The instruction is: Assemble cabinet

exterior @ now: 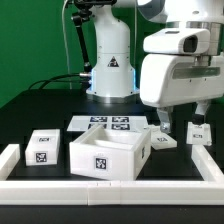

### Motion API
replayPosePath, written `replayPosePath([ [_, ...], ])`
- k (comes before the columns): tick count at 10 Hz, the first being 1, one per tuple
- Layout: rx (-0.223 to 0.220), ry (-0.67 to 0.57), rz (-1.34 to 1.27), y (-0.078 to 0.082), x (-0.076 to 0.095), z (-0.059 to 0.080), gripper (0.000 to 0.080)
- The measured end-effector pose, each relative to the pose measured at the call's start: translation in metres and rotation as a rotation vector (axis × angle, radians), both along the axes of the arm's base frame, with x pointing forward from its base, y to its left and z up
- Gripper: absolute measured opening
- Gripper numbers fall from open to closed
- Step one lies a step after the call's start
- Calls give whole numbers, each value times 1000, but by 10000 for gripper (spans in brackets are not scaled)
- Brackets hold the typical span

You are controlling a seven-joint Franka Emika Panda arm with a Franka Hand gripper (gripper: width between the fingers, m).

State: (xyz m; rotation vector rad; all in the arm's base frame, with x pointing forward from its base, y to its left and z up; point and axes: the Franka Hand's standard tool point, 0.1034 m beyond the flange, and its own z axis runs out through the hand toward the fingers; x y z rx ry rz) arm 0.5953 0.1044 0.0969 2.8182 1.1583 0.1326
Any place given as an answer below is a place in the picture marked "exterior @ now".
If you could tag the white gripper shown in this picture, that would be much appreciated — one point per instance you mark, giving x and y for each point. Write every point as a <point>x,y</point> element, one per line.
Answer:
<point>177,70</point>

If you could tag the white cabinet door panel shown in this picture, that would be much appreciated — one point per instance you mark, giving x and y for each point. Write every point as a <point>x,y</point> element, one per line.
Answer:
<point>160,140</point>

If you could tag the white cabinet body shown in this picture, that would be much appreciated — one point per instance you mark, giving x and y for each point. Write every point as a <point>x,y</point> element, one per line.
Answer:
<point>110,154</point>

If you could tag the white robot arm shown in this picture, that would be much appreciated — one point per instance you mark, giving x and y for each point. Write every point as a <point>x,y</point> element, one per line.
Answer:
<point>112,76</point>

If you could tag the white cabinet top block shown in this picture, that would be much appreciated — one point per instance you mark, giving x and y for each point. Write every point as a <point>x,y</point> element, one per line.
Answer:
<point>43,147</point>

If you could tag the white U-shaped boundary frame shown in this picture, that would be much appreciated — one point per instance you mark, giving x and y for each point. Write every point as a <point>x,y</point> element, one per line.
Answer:
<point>208,191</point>

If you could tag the white marker base plate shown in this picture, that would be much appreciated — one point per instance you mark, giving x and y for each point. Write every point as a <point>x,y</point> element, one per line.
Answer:
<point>126,123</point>

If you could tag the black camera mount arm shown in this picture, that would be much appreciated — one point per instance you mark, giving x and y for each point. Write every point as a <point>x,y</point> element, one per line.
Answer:
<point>80,17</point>

